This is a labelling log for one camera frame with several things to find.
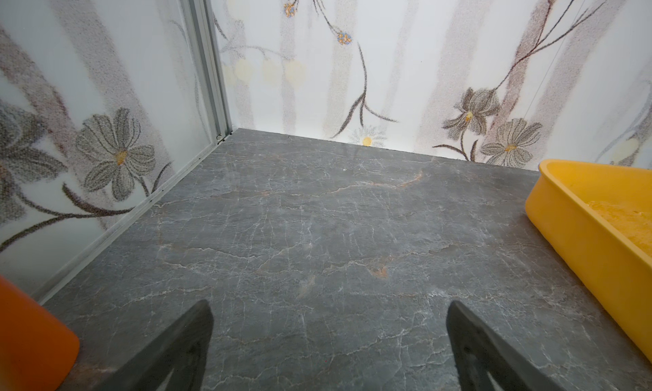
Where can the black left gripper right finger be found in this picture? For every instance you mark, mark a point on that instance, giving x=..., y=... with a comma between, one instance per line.
x=484, y=360

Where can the yellow plastic storage box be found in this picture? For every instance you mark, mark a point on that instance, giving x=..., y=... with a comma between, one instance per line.
x=611, y=267

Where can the wide yellow fuzzy insole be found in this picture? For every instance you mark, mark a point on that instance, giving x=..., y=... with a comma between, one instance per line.
x=634, y=224

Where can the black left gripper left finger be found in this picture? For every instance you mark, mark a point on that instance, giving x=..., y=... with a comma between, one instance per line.
x=177, y=357

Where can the orange cylinder bottle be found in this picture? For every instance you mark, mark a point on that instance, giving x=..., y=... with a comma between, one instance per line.
x=37, y=350

